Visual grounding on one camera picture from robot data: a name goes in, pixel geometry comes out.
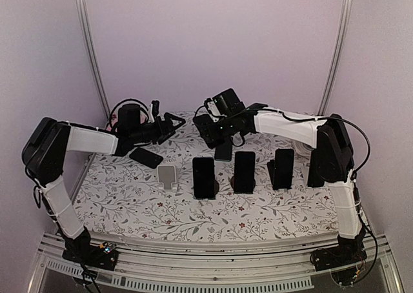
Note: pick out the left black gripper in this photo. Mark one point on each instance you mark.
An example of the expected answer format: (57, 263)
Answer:
(164, 133)

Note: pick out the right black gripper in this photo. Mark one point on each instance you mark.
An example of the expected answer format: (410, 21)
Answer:
(230, 134)

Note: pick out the black phone teal edge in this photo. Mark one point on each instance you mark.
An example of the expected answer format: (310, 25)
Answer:
(223, 153)

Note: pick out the white grey phone stand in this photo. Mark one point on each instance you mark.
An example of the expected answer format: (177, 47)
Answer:
(167, 178)

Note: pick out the pink phone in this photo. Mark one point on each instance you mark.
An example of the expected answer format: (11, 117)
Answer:
(244, 172)

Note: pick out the black folding phone stand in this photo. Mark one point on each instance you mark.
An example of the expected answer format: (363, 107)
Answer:
(271, 169)

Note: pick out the black phone front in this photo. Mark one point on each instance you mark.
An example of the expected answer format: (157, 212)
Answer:
(283, 168)

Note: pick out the black round base stand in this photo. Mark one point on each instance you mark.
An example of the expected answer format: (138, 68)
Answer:
(216, 187)

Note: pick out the black phone blue case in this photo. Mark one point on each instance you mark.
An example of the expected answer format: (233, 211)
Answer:
(313, 179)

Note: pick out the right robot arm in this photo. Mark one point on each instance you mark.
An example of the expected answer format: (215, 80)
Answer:
(331, 158)

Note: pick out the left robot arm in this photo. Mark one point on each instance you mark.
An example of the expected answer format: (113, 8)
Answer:
(44, 156)

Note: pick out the black upright phone stand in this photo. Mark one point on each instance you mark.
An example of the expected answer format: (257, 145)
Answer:
(232, 180)

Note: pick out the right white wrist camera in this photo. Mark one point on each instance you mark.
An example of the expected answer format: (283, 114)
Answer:
(211, 108)

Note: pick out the front aluminium rail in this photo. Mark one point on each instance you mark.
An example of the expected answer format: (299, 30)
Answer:
(148, 265)

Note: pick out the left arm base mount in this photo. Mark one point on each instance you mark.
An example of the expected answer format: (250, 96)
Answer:
(93, 254)

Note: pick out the left aluminium frame post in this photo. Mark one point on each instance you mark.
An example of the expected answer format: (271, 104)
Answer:
(92, 57)

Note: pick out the aluminium frame post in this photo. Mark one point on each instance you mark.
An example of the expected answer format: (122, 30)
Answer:
(336, 56)
(92, 57)

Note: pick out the right aluminium frame post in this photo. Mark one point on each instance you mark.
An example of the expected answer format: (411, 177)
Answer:
(336, 56)

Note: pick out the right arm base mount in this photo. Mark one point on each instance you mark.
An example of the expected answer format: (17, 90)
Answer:
(339, 256)

